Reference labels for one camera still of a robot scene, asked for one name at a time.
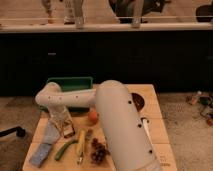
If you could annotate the black office chair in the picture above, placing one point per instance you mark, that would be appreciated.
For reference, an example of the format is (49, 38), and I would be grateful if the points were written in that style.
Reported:
(127, 10)

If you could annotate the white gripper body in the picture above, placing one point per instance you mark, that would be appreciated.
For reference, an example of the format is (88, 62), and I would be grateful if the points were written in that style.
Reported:
(60, 117)

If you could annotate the green cucumber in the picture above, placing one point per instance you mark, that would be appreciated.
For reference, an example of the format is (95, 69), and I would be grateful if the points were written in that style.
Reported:
(62, 150)

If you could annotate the blue eraser sponge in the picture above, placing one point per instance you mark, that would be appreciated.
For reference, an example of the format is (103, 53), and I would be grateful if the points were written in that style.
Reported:
(40, 155)

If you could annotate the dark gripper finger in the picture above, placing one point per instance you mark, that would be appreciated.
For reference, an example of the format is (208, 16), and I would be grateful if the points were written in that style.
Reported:
(68, 131)

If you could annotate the yellow banana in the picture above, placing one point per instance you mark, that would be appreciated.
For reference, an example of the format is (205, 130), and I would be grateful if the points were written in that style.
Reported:
(81, 143)

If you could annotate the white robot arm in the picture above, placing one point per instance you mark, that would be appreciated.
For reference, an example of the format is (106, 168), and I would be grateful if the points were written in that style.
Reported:
(128, 143)

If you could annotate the black cabinet counter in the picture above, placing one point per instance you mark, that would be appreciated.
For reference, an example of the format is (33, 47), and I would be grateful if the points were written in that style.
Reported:
(171, 60)

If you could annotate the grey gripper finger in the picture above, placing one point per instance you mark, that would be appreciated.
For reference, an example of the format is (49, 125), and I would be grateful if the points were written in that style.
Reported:
(51, 134)

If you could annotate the purple grape bunch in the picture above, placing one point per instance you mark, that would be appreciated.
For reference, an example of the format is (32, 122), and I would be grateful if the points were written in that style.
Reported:
(99, 152)

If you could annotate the dark round plate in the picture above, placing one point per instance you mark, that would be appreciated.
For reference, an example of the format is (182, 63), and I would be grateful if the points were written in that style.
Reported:
(138, 101)

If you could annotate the orange fruit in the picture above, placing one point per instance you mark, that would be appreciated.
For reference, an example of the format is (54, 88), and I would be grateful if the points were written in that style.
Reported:
(92, 116)

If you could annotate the green plastic bin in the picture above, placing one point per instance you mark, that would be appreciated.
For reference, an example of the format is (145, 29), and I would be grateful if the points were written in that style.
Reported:
(71, 84)

